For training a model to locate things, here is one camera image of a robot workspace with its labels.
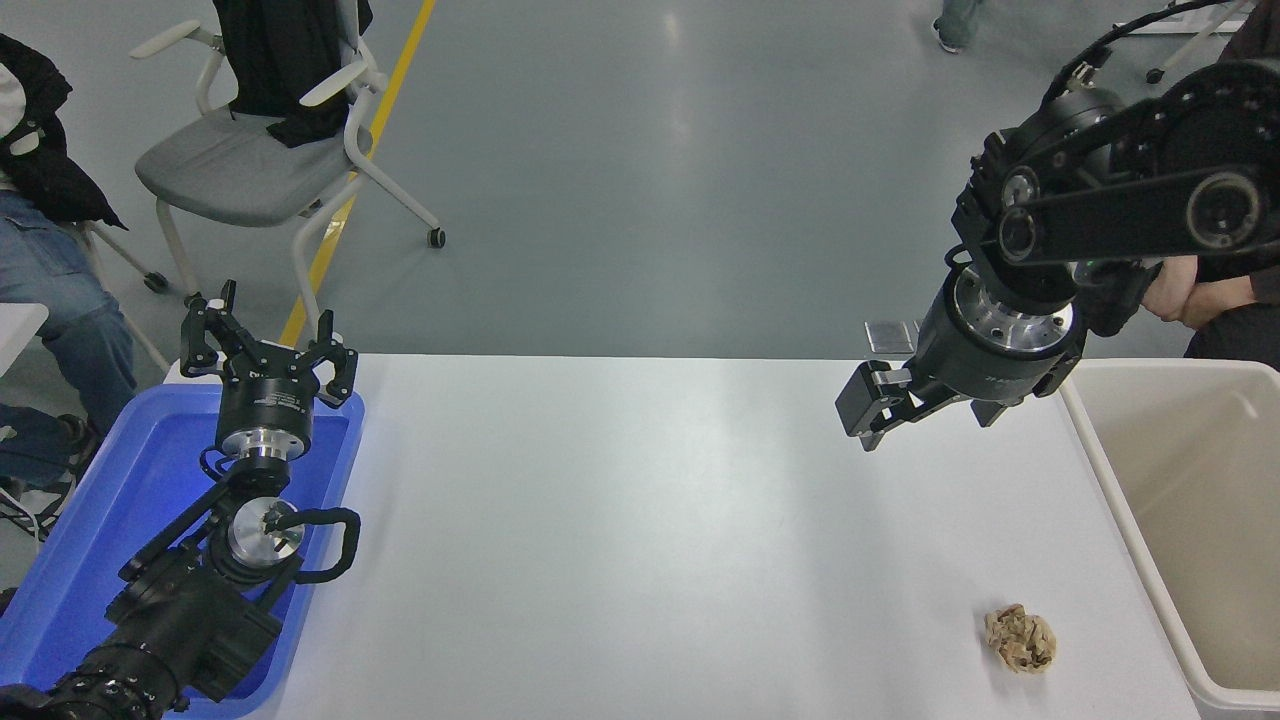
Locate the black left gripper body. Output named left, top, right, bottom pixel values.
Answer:
left=215, top=345, right=323, bottom=434

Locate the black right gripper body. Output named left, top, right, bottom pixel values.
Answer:
left=912, top=285, right=1087, bottom=404

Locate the tan paper ball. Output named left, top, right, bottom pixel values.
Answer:
left=984, top=603, right=1058, bottom=674

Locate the person's hand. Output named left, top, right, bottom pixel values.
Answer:
left=1142, top=257, right=1201, bottom=323
left=1180, top=278, right=1257, bottom=331

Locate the silver floor plate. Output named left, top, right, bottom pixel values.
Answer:
left=865, top=320, right=921, bottom=355

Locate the seated person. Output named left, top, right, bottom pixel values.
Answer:
left=0, top=33, right=138, bottom=501

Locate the white grey office chair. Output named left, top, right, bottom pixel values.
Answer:
left=130, top=0, right=448, bottom=331

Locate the blue plastic tray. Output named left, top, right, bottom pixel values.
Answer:
left=0, top=384, right=366, bottom=719

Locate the white side table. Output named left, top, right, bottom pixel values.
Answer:
left=0, top=303, right=50, bottom=377

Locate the large pale plastic bin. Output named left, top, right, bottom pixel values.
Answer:
left=1058, top=359, right=1280, bottom=720

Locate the black jacket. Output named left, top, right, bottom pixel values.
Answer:
left=212, top=0, right=374, bottom=149

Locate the walking person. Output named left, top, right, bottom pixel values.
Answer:
left=931, top=0, right=987, bottom=54

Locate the white wheeled stand base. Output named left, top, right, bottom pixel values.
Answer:
left=1113, top=0, right=1253, bottom=86

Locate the white chair frame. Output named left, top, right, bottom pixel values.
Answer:
left=78, top=220, right=173, bottom=373

